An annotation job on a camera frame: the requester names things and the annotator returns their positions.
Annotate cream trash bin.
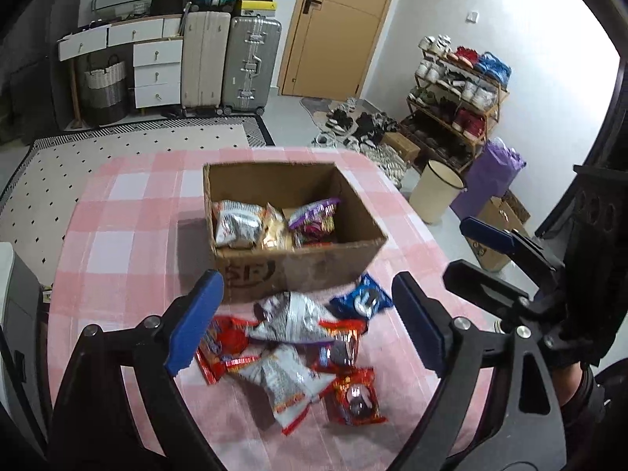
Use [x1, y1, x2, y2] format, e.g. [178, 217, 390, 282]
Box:
[409, 159, 466, 225]

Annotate wooden shoe rack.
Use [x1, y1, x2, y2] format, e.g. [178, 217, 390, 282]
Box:
[406, 34, 511, 170]

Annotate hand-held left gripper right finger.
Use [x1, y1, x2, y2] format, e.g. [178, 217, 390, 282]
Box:
[391, 271, 590, 471]

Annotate small brown carton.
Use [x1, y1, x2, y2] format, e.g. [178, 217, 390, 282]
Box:
[380, 131, 422, 162]

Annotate yellow black shoe box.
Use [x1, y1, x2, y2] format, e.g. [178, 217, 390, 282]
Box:
[234, 0, 278, 16]

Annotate black white patterned rug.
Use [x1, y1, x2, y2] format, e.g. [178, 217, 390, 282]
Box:
[0, 115, 276, 256]

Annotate beige suitcase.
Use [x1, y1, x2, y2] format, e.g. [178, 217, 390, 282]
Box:
[181, 10, 231, 111]

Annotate brown cardboard box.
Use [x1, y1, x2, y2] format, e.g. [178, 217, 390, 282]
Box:
[203, 159, 388, 304]

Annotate gold snack packet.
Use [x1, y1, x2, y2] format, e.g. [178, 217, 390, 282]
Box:
[260, 203, 296, 251]

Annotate tan wooden door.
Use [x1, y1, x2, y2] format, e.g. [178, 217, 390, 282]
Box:
[277, 0, 404, 99]

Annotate purple bag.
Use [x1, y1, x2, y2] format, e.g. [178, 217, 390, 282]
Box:
[450, 138, 527, 221]

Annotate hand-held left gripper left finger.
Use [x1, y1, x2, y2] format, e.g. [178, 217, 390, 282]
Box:
[46, 270, 231, 471]

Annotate woven laundry basket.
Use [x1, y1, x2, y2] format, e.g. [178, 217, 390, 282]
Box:
[83, 56, 129, 126]

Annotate red cookie packet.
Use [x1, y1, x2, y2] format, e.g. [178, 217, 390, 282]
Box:
[314, 319, 369, 369]
[329, 368, 387, 426]

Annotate plain red snack packet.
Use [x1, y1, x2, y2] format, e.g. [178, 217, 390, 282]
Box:
[196, 316, 261, 386]

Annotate white orange snack packet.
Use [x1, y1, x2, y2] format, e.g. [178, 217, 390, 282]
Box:
[235, 346, 334, 435]

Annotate silver purple snack packet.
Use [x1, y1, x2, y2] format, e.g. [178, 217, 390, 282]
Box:
[252, 292, 339, 344]
[288, 197, 341, 246]

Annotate blue cookie packet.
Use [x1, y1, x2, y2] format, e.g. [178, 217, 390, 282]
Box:
[329, 275, 393, 322]

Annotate pink checked tablecloth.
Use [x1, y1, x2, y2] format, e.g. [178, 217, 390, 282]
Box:
[46, 146, 496, 471]

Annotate pile of loose sneakers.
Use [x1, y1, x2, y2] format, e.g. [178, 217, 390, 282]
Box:
[314, 98, 418, 184]

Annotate rows of racked shoes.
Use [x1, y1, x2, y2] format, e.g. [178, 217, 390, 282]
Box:
[409, 34, 512, 158]

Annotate white desk with drawers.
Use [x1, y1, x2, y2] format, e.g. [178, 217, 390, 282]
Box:
[58, 16, 184, 109]

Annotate person's right forearm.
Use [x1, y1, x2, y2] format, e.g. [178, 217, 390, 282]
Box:
[554, 360, 628, 471]

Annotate silver suitcase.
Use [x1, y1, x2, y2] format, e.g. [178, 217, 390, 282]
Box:
[221, 16, 283, 115]

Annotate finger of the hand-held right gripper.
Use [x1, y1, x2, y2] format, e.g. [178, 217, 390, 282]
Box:
[442, 259, 535, 322]
[460, 216, 565, 280]

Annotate cardboard box on floor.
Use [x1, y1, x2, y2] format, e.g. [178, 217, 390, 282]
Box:
[466, 196, 531, 273]

